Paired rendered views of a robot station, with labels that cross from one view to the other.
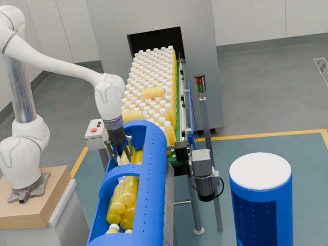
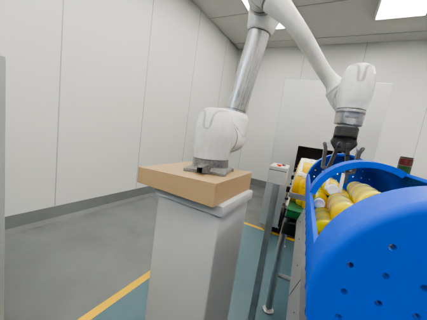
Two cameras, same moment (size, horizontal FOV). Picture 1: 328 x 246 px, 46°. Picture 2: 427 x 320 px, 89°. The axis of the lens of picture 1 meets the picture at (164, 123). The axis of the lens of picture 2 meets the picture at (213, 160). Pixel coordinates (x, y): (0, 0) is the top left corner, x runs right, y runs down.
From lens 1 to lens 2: 123 cm
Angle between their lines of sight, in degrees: 25
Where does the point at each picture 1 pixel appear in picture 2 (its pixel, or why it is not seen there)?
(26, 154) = (228, 125)
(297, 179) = not seen: outside the picture
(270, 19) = not seen: hidden behind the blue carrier
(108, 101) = (365, 79)
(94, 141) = (276, 174)
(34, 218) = (207, 188)
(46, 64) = (302, 25)
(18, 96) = (242, 80)
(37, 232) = (196, 217)
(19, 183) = (206, 151)
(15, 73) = (251, 55)
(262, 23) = not seen: hidden behind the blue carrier
